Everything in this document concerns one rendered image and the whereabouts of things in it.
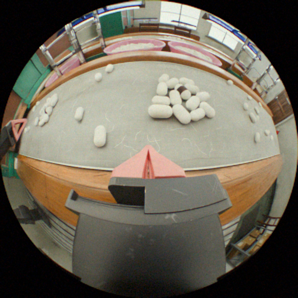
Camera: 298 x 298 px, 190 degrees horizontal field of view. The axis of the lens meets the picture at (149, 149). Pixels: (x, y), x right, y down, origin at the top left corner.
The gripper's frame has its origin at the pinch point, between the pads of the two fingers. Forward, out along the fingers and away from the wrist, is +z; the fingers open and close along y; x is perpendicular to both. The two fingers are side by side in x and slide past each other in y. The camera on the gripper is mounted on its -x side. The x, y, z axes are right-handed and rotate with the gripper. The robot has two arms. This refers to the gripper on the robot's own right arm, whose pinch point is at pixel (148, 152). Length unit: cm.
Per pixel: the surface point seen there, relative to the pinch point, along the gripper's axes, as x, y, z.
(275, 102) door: -118, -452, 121
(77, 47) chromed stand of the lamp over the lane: -30.1, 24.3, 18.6
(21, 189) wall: 51, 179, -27
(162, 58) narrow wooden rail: -18.2, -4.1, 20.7
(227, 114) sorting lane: -4.9, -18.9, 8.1
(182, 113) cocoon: -4.1, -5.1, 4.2
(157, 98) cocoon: -6.0, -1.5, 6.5
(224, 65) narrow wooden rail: -37, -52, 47
